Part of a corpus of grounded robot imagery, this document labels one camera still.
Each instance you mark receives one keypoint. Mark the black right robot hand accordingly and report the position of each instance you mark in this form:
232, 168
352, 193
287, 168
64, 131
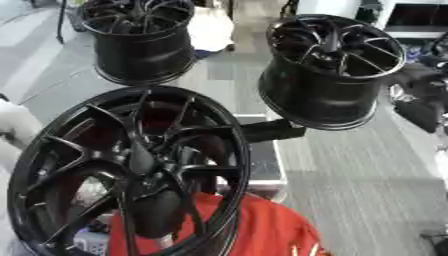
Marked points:
423, 96

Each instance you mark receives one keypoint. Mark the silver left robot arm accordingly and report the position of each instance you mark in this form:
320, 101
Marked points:
17, 123

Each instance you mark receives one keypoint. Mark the black wheel with split spokes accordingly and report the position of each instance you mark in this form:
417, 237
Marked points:
315, 96

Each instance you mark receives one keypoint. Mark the black wheel stand beam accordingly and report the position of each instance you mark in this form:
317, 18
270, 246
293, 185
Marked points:
274, 130

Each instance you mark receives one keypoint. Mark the black wheel with narrow spokes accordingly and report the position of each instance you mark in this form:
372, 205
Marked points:
143, 56

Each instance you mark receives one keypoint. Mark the large black spoked wheel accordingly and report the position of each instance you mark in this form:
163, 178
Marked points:
70, 156

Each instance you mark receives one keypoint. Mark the white shelf unit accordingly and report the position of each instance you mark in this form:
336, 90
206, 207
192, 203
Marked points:
415, 20

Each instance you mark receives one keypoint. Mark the red fabric cover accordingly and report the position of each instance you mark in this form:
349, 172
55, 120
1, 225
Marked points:
268, 230

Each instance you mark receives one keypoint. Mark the white bag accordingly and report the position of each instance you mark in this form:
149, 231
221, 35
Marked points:
211, 28

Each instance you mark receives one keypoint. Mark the black tripod leg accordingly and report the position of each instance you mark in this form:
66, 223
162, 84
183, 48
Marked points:
60, 23

